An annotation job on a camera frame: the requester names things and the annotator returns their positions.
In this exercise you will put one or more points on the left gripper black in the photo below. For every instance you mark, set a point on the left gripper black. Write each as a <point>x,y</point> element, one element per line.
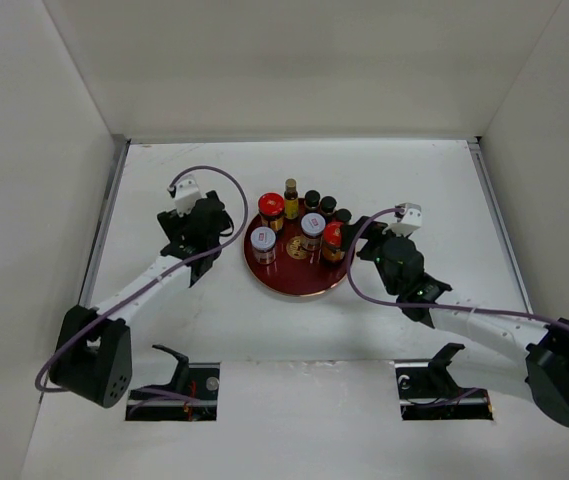
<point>175,224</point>

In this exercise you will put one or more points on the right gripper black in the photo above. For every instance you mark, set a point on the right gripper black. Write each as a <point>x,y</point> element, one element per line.
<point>372,231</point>

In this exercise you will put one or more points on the white-lid jar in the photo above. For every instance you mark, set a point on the white-lid jar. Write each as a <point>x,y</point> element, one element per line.
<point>312,226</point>
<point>263,240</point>

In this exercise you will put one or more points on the red-lid sauce jar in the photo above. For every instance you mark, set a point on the red-lid sauce jar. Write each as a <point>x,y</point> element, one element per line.
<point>331,248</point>
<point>271,208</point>

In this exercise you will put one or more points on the black-cap spice bottle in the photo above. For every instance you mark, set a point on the black-cap spice bottle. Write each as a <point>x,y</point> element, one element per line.
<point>312,200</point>
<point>343,216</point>
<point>327,206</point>

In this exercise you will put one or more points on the small yellow-label brown bottle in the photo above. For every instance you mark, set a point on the small yellow-label brown bottle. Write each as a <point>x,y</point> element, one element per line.
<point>291,203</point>

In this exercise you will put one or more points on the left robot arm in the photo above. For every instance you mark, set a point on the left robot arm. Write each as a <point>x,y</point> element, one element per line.
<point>93,357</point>

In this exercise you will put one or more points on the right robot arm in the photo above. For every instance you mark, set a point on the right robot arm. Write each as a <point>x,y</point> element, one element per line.
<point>537,344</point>

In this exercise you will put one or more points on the round red lacquer tray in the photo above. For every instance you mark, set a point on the round red lacquer tray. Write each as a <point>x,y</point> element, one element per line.
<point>295,271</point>

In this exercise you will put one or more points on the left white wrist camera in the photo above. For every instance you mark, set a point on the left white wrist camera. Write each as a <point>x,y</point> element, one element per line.
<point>185,193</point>

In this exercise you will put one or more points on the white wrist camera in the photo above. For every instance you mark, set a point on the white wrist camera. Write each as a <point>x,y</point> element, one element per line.
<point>185,193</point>
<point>408,218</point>

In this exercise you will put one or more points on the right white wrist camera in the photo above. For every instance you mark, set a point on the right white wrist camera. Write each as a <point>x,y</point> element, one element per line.
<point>408,218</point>

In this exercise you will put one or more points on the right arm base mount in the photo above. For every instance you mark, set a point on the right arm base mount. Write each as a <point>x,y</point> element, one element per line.
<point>427,391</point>

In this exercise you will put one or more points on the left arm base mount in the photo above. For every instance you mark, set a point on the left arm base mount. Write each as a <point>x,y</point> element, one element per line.
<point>168,387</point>

